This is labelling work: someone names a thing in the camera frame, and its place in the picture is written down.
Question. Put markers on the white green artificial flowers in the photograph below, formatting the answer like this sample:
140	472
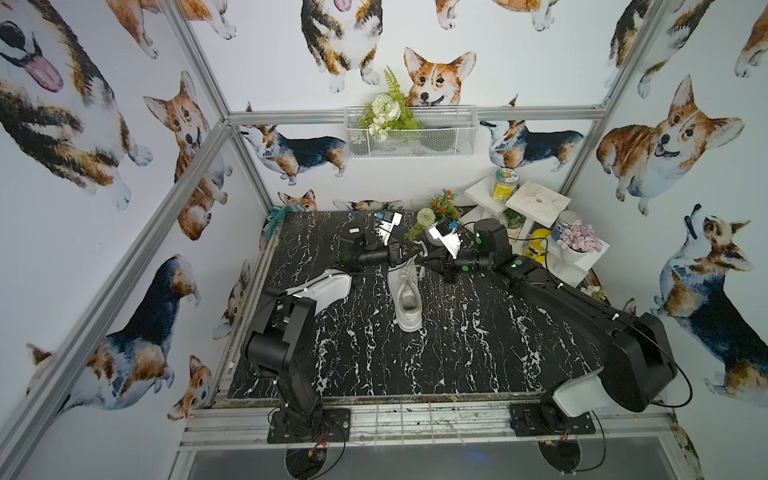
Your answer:
388	113

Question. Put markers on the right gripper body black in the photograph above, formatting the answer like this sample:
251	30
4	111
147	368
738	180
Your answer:
436	261

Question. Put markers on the white sneaker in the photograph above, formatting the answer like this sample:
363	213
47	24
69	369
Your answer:
404	291

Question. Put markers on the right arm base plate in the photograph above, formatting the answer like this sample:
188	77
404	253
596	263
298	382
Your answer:
540	419

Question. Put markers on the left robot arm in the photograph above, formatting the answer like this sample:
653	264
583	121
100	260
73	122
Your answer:
279	337

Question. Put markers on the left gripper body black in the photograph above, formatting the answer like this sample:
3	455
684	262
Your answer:
389	254

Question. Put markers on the blue white can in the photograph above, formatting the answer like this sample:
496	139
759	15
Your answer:
565	219

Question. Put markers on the clear jar yellow label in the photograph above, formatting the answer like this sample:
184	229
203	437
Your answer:
505	184

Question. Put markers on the pink flowers white pot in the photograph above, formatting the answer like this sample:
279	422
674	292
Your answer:
578	240

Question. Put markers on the yellow round container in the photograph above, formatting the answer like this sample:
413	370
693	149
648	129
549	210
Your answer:
536	247

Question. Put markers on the white pot orange flowers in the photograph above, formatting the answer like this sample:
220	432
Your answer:
441	208

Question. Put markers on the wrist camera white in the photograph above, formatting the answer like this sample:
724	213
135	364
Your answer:
444	234
387	220

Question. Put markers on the white wire basket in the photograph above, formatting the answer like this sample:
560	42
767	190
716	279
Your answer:
440	132

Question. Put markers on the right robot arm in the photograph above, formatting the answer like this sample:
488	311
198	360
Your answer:
637	363

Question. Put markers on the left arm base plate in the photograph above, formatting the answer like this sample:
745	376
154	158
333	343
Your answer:
324	425

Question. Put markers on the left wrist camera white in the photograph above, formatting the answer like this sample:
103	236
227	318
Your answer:
387	220

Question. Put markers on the cream bumpy pot plant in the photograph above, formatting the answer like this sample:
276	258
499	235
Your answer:
514	220

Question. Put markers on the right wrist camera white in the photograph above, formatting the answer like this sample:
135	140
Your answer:
444	234

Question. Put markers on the white stepped shelf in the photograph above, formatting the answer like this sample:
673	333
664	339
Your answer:
538	205

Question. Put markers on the teal cloth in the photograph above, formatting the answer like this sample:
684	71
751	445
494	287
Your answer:
276	215

